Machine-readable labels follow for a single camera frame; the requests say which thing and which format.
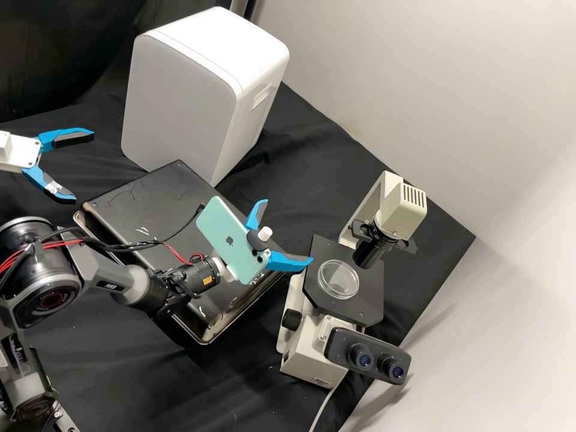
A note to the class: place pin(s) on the black tray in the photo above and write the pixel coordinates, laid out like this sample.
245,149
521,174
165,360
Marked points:
135,207

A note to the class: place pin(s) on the white box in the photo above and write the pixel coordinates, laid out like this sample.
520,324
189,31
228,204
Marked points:
189,90

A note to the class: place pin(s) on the cream microscope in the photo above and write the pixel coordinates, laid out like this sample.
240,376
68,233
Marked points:
306,355

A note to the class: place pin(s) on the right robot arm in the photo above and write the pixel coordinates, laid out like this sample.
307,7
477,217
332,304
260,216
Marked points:
45,270

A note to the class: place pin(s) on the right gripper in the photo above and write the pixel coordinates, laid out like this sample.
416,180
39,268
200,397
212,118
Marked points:
227,270

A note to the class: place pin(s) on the right wrist camera phone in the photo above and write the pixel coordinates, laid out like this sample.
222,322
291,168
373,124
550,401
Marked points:
225,234

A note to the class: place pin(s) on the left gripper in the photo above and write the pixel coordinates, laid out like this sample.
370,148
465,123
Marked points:
20,150

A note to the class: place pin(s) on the petri dish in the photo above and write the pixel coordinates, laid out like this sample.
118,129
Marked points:
338,280

